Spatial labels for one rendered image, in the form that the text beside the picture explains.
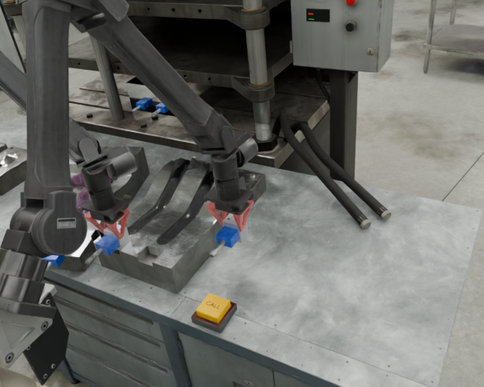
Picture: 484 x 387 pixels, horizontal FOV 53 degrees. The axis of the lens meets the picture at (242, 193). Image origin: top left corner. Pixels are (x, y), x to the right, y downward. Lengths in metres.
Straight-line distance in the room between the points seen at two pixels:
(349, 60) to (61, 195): 1.15
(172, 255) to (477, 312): 1.50
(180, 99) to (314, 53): 0.82
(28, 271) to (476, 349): 1.80
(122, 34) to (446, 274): 0.92
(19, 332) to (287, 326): 0.59
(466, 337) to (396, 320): 1.09
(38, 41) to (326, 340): 0.81
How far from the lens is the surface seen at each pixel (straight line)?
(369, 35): 1.64
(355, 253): 1.33
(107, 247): 1.27
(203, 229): 1.31
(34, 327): 0.83
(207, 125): 1.02
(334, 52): 1.69
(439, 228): 1.44
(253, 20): 1.61
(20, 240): 0.79
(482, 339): 2.26
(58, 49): 0.83
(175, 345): 1.42
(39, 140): 0.80
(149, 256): 1.30
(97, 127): 2.28
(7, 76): 1.19
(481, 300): 2.41
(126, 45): 0.91
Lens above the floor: 1.69
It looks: 34 degrees down
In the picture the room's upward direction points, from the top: 7 degrees counter-clockwise
